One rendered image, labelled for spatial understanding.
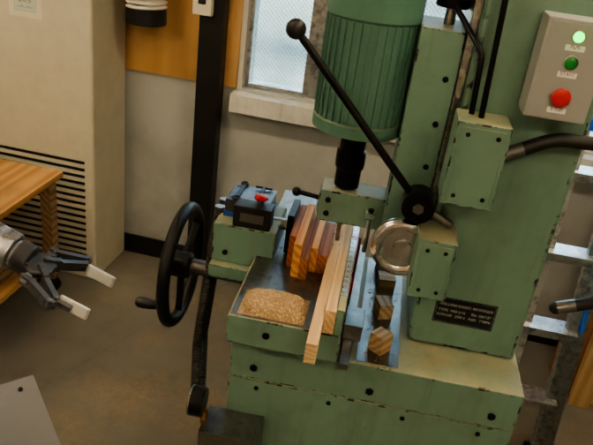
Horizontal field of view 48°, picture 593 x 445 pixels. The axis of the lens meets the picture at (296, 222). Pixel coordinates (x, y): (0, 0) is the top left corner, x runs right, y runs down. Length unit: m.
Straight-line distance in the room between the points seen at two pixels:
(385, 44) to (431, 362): 0.62
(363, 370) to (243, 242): 0.36
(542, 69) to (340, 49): 0.35
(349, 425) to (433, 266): 0.40
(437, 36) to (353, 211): 0.39
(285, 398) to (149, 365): 1.19
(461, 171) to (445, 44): 0.23
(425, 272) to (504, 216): 0.18
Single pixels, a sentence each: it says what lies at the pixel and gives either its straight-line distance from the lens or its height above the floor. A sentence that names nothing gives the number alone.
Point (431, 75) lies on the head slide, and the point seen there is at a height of 1.34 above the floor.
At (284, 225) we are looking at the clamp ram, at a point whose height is 0.95.
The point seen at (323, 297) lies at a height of 0.94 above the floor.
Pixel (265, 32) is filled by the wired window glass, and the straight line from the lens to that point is 2.75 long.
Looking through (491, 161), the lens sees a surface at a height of 1.24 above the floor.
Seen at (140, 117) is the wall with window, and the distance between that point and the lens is 2.95.
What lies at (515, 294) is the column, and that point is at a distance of 1.38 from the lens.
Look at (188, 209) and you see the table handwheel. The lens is 1.48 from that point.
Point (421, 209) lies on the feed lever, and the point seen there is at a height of 1.12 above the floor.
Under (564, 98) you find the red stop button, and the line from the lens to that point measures 1.16.
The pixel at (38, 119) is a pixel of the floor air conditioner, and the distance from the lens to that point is 2.82.
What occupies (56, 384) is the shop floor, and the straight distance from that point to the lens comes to 2.49.
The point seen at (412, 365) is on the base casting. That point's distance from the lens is 1.36.
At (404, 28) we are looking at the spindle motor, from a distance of 1.23.
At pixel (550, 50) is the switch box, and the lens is 1.15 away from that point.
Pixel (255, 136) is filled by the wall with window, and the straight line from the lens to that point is 2.79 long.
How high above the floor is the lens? 1.61
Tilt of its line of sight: 26 degrees down
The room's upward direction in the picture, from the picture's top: 8 degrees clockwise
